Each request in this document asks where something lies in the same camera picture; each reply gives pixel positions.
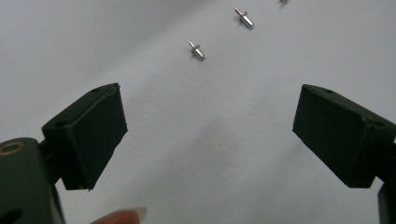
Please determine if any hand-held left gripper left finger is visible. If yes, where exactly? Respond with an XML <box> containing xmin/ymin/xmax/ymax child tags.
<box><xmin>41</xmin><ymin>82</ymin><xmax>129</xmax><ymax>191</ymax></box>

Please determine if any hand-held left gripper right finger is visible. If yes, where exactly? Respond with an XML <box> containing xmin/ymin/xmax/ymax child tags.
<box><xmin>292</xmin><ymin>83</ymin><xmax>396</xmax><ymax>189</ymax></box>

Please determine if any white table sheet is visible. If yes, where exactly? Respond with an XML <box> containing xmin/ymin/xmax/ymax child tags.
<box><xmin>0</xmin><ymin>0</ymin><xmax>396</xmax><ymax>224</ymax></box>

